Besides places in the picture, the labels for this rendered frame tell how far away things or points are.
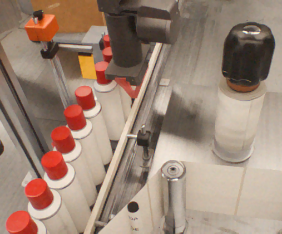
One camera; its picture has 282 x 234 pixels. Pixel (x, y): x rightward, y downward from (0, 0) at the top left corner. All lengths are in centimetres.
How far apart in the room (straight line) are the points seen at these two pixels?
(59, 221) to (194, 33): 85
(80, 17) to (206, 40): 44
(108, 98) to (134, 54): 13
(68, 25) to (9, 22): 84
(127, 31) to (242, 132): 30
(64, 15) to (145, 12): 71
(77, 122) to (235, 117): 29
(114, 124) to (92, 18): 55
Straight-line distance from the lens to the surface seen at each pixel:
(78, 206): 62
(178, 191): 53
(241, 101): 63
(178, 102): 88
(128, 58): 62
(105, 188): 69
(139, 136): 75
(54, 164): 53
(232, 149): 73
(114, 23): 58
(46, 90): 108
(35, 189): 51
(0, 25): 43
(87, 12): 122
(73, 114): 59
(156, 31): 56
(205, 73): 105
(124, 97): 78
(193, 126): 82
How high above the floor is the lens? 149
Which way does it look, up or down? 46 degrees down
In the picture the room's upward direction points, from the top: 7 degrees counter-clockwise
